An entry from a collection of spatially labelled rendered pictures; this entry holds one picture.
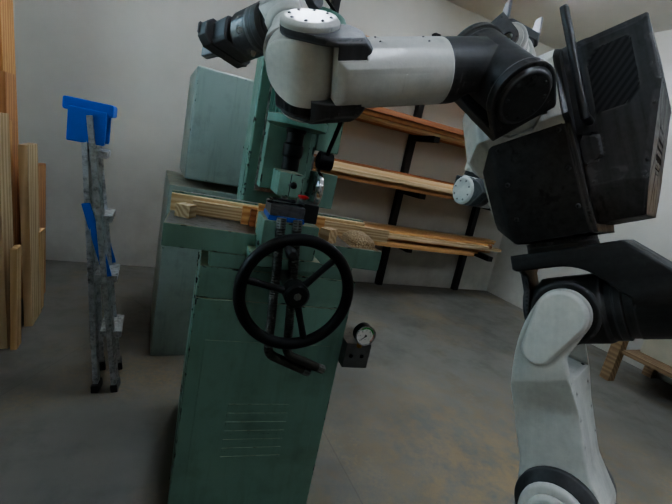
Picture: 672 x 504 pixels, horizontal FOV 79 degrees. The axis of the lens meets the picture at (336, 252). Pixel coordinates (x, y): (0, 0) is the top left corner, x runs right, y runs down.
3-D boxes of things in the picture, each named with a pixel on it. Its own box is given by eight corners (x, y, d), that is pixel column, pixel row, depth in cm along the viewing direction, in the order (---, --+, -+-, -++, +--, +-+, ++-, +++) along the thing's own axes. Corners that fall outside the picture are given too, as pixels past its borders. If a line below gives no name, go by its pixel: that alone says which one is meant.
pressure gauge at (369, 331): (352, 351, 119) (358, 325, 117) (348, 345, 123) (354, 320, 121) (372, 352, 121) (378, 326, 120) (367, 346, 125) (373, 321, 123)
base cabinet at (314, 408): (163, 518, 123) (192, 297, 108) (177, 402, 177) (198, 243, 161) (307, 507, 138) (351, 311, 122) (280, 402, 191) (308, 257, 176)
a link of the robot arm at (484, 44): (450, 125, 58) (530, 119, 62) (472, 60, 52) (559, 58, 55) (417, 86, 66) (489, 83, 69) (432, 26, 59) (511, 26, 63)
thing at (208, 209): (191, 214, 118) (193, 200, 117) (191, 213, 119) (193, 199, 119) (386, 242, 138) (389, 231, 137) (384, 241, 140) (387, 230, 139)
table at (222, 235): (154, 255, 94) (157, 230, 93) (167, 227, 122) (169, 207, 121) (392, 282, 113) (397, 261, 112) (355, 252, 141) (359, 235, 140)
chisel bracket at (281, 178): (275, 200, 119) (280, 171, 117) (269, 193, 132) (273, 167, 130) (300, 204, 122) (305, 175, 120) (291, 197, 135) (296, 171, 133)
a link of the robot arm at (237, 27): (193, 52, 81) (233, 35, 74) (200, 7, 82) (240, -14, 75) (242, 82, 92) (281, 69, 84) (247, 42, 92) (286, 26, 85)
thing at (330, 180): (306, 205, 143) (313, 171, 140) (302, 202, 149) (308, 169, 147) (332, 209, 146) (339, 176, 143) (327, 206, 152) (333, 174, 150)
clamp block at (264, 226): (257, 255, 101) (262, 219, 99) (251, 241, 113) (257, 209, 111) (314, 262, 105) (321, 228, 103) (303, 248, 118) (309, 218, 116)
